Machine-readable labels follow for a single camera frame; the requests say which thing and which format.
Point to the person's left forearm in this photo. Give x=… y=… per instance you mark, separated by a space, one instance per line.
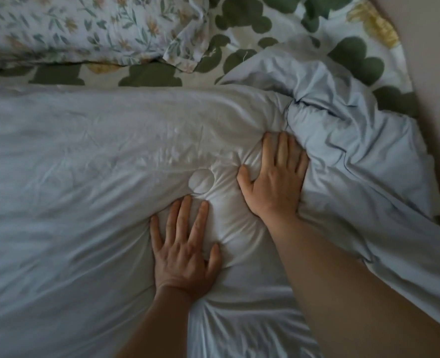
x=160 y=324

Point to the person's right little finger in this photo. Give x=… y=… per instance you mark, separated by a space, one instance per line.
x=303 y=167

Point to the light blue duvet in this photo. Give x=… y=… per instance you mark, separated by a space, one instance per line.
x=93 y=164

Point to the green leaf print bed sheet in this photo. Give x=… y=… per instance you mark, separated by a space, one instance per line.
x=354 y=55

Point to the person's left little finger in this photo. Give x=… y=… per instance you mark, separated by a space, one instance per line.
x=156 y=234

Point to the person's left middle finger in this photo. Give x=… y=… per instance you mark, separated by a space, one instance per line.
x=185 y=218

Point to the person's left hand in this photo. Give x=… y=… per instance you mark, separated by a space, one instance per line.
x=180 y=264

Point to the person's right hand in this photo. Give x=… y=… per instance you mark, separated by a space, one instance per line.
x=276 y=190

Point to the small floral print pillow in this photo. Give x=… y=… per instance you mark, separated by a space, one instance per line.
x=93 y=26

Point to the person's right thumb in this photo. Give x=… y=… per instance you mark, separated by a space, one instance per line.
x=245 y=180

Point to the person's left thumb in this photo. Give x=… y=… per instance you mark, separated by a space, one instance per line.
x=214 y=260

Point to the person's right middle finger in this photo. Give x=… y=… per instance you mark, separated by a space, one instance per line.
x=283 y=150

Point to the person's right forearm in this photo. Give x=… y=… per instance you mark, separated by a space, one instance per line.
x=346 y=294

